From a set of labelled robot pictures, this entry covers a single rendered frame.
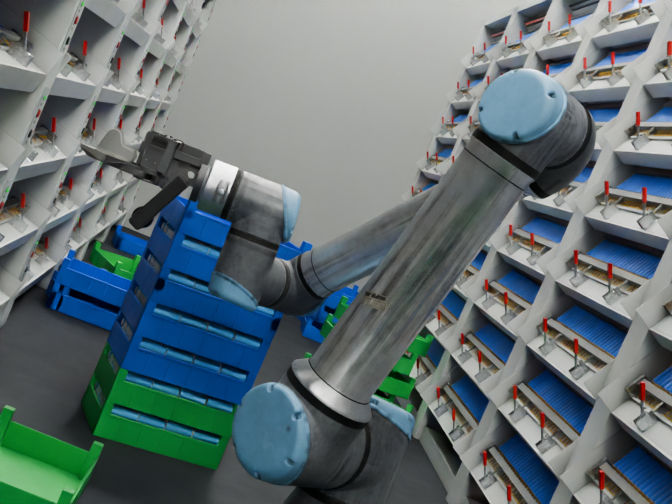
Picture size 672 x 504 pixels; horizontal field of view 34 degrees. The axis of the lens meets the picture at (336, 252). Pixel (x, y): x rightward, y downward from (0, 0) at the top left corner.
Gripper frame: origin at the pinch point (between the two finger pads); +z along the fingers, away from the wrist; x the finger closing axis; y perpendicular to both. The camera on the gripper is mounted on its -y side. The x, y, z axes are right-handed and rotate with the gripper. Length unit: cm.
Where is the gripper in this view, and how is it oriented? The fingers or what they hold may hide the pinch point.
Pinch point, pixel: (86, 151)
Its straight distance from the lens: 189.4
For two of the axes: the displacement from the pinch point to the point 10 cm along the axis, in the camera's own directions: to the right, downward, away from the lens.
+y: 3.6, -9.3, -0.8
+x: 0.8, 1.2, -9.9
